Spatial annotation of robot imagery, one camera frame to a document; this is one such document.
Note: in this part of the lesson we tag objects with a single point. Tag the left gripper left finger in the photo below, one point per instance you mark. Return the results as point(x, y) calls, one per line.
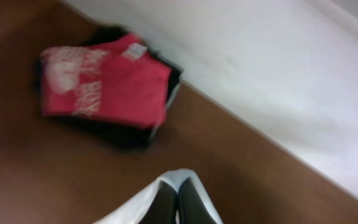
point(163, 209)

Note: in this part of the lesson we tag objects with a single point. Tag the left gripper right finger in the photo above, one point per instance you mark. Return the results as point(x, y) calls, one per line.
point(194, 203)

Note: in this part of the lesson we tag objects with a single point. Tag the white printed t-shirt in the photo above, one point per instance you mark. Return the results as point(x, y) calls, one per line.
point(133, 210)

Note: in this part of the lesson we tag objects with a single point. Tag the black folded clothes stack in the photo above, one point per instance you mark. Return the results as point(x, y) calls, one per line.
point(121, 136)

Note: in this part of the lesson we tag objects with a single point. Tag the red folded printed t-shirt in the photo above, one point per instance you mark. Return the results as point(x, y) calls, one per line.
point(115, 81)

